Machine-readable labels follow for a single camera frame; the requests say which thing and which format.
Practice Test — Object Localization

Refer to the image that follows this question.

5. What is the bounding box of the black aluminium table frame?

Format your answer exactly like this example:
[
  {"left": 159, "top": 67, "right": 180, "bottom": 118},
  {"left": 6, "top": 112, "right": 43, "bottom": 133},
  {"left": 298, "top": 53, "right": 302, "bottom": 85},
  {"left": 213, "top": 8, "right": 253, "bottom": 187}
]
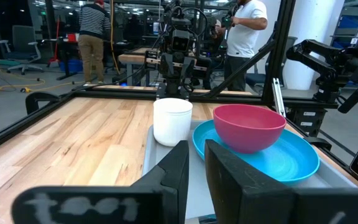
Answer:
[{"left": 0, "top": 0, "right": 358, "bottom": 187}]

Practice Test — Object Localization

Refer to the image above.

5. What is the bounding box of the wooden background table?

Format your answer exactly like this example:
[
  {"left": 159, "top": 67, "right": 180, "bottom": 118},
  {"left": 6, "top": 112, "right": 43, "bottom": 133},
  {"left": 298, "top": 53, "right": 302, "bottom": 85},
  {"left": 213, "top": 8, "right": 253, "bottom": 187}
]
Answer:
[{"left": 118, "top": 46, "right": 167, "bottom": 86}]

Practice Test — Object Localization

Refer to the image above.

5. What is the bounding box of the white pillar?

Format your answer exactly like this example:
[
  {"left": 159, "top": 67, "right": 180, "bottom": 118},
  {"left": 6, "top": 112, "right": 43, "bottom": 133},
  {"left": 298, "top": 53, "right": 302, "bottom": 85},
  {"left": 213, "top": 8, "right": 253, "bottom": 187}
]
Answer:
[{"left": 255, "top": 0, "right": 346, "bottom": 91}]

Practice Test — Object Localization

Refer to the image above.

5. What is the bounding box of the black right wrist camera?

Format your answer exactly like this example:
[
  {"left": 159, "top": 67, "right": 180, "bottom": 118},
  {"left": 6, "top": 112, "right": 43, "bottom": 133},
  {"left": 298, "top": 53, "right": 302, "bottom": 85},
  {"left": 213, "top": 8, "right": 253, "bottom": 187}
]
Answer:
[{"left": 170, "top": 29, "right": 191, "bottom": 53}]

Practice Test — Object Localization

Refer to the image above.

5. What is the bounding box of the yellow extension cable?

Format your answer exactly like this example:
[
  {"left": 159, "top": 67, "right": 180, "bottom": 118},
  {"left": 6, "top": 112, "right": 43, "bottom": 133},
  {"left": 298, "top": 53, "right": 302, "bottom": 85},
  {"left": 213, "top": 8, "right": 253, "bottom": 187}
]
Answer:
[{"left": 0, "top": 30, "right": 85, "bottom": 94}]

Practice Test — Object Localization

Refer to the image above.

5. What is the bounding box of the person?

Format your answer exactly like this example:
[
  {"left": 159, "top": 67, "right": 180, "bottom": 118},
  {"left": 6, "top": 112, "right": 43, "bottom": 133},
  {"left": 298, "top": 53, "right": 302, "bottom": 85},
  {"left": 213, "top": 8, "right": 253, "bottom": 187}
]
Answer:
[
  {"left": 77, "top": 0, "right": 112, "bottom": 85},
  {"left": 223, "top": 0, "right": 269, "bottom": 93},
  {"left": 209, "top": 18, "right": 227, "bottom": 44}
]

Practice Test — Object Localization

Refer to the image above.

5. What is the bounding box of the grey tray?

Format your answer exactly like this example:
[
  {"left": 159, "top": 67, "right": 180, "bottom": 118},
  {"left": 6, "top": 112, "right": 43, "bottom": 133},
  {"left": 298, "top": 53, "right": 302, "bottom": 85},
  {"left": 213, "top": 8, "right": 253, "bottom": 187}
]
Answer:
[{"left": 141, "top": 119, "right": 358, "bottom": 224}]

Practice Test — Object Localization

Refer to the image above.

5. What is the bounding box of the white plastic cup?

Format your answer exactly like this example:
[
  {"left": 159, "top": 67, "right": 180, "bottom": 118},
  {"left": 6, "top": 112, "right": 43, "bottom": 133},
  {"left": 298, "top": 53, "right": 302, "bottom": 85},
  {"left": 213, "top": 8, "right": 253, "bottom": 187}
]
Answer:
[{"left": 152, "top": 97, "right": 194, "bottom": 147}]

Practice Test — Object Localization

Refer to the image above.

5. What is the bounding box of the shelving rack with blue bins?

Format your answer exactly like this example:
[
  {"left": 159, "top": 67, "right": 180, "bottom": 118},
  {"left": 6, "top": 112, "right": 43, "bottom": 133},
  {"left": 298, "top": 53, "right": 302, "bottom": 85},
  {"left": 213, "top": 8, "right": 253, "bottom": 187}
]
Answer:
[{"left": 331, "top": 0, "right": 358, "bottom": 50}]

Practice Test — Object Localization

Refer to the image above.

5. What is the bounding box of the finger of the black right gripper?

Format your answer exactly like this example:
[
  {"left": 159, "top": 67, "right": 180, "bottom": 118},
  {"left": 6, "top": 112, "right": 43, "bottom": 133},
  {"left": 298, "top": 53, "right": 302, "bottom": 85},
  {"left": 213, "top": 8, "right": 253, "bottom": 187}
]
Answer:
[
  {"left": 160, "top": 63, "right": 175, "bottom": 79},
  {"left": 181, "top": 63, "right": 196, "bottom": 79}
]

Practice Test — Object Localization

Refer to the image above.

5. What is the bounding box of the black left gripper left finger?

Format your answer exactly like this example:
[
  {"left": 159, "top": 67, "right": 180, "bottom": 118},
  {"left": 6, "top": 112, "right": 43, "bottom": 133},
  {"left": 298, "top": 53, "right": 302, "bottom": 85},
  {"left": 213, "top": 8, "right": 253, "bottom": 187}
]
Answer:
[{"left": 131, "top": 139, "right": 190, "bottom": 224}]

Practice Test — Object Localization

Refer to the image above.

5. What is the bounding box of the grey office chair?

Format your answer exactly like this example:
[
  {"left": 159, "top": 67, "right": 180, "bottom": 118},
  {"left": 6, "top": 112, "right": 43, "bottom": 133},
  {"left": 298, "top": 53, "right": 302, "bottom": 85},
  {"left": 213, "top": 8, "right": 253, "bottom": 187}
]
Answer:
[{"left": 0, "top": 24, "right": 45, "bottom": 75}]

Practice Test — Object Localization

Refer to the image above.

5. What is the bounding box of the blue storage bin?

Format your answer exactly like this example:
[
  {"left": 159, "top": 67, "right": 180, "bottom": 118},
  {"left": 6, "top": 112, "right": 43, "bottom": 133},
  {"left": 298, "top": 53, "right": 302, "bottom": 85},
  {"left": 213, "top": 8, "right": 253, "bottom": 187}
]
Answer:
[{"left": 57, "top": 58, "right": 84, "bottom": 73}]

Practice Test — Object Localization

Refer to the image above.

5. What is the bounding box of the pink bowl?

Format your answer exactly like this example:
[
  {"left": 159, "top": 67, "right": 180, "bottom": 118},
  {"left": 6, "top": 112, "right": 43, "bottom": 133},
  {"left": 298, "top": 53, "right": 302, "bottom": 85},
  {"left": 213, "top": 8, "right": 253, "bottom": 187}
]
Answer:
[{"left": 213, "top": 104, "right": 288, "bottom": 154}]

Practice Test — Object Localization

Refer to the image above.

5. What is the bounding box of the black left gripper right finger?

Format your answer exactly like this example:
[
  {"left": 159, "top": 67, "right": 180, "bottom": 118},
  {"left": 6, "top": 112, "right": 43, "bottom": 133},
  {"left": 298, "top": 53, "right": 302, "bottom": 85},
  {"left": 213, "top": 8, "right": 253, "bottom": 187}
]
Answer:
[{"left": 204, "top": 139, "right": 295, "bottom": 224}]

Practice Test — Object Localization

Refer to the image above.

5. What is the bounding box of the black camera gimbal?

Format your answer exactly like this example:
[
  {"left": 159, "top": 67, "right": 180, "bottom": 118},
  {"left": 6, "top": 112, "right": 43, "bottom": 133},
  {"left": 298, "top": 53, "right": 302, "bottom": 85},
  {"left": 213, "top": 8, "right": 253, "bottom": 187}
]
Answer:
[{"left": 221, "top": 6, "right": 241, "bottom": 52}]

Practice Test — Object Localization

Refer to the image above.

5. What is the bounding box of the blue plate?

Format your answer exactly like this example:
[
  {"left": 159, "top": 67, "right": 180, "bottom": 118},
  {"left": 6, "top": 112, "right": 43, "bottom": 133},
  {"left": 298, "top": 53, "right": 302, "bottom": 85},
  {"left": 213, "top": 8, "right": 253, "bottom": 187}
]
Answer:
[{"left": 192, "top": 119, "right": 321, "bottom": 187}]

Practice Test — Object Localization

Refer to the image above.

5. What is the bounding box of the black table clamp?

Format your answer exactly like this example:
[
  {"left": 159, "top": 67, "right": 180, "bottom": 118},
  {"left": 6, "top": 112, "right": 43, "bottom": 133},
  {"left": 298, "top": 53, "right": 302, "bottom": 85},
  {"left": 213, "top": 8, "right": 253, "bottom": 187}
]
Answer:
[
  {"left": 25, "top": 91, "right": 62, "bottom": 115},
  {"left": 303, "top": 136, "right": 333, "bottom": 152}
]

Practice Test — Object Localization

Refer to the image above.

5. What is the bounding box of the silver metal bracket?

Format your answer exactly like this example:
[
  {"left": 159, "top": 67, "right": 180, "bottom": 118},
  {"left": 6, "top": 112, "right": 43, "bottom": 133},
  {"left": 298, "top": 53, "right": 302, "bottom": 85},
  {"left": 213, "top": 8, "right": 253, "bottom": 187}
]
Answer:
[{"left": 271, "top": 77, "right": 288, "bottom": 118}]

